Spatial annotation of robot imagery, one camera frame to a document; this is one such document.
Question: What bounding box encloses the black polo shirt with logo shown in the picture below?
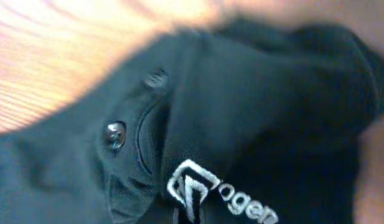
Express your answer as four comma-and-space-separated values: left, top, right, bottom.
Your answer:
0, 19, 384, 224

